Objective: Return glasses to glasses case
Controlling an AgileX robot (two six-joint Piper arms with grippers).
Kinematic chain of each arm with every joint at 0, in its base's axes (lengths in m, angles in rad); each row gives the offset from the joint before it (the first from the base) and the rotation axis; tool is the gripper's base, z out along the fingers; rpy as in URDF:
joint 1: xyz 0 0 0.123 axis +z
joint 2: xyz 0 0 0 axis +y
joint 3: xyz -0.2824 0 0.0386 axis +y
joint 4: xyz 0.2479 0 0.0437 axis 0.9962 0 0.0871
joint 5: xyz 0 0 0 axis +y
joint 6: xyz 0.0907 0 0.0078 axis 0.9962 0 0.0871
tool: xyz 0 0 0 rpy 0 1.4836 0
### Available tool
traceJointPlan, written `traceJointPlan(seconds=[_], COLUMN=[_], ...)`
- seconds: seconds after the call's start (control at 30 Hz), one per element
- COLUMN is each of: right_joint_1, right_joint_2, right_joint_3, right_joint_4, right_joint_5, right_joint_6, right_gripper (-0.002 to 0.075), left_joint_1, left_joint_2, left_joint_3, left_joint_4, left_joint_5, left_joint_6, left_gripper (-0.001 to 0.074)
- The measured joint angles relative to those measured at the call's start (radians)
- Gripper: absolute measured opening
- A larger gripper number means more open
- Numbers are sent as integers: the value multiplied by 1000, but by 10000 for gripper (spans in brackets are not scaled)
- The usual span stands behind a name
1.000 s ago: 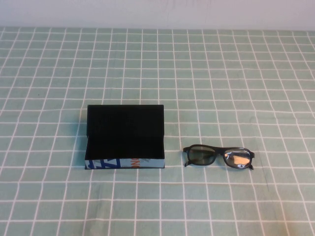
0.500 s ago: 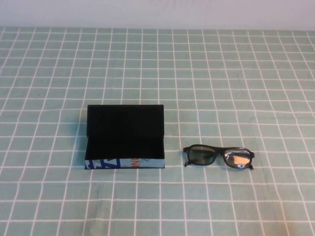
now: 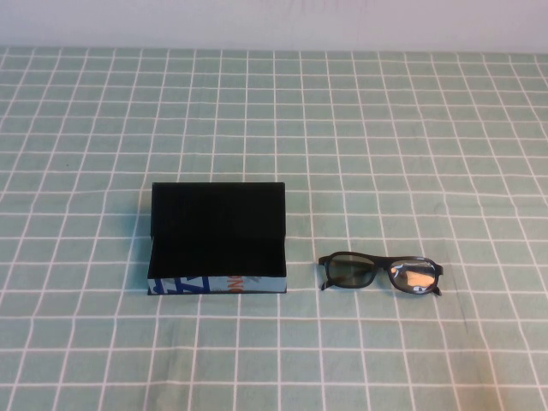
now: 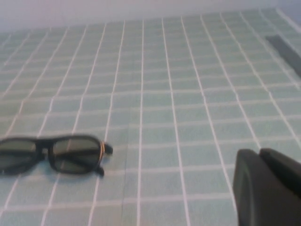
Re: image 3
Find black glasses case blue print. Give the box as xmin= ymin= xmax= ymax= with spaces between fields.
xmin=146 ymin=182 xmax=289 ymax=297

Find black framed glasses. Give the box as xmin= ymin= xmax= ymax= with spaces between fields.
xmin=318 ymin=251 xmax=445 ymax=299

